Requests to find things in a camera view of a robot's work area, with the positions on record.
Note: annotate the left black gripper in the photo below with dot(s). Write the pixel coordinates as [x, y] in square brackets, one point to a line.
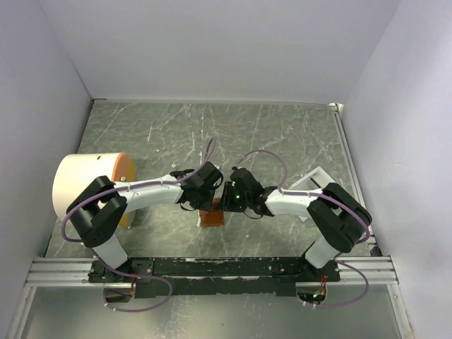
[205, 205]

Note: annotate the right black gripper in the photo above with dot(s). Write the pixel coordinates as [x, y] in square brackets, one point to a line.
[227, 204]

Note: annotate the brown leather card holder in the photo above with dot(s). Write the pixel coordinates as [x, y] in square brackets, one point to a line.
[214, 217]

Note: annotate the white card tray box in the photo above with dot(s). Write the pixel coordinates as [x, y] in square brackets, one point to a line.
[315, 180]

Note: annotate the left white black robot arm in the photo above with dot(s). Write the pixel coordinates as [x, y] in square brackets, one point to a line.
[96, 212]

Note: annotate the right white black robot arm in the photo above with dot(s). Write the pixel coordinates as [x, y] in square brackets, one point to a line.
[341, 220]

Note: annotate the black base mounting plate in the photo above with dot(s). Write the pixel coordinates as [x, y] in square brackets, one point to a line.
[211, 276]

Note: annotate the white orange cylinder drum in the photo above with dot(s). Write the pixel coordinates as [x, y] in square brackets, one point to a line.
[77, 171]

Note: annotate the aluminium right side rail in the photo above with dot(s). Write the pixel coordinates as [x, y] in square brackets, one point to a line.
[336, 109]

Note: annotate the aluminium rail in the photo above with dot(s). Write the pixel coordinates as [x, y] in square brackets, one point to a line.
[71, 272]
[336, 109]

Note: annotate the aluminium front rail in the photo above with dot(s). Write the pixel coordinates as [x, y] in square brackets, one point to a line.
[71, 272]

